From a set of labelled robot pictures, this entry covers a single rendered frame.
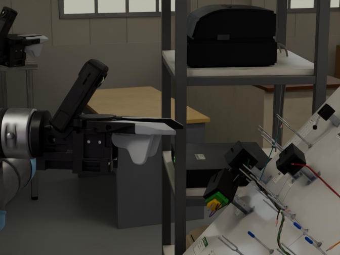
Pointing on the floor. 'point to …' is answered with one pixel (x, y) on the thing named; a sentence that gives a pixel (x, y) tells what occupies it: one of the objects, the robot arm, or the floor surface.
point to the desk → (135, 219)
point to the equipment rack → (321, 66)
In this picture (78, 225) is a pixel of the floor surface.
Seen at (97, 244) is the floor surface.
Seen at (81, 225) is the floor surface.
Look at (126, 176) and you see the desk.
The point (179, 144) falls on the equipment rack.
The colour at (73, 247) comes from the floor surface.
